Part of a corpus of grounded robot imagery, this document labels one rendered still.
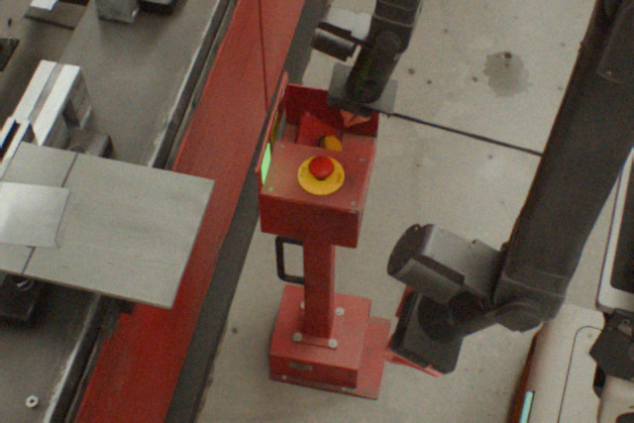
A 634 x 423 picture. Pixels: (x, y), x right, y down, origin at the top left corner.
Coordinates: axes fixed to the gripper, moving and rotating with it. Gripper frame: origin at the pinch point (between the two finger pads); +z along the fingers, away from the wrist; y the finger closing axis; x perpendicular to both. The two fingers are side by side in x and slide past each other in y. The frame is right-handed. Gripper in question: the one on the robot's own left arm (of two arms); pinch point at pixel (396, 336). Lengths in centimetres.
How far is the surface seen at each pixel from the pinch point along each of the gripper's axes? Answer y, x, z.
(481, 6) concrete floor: -154, 36, 94
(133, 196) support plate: -7.2, -32.5, 16.1
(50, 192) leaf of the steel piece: -4.3, -41.5, 20.4
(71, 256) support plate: 2.8, -35.5, 17.6
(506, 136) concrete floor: -109, 51, 86
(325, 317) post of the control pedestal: -34, 18, 77
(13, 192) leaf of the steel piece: -3, -45, 22
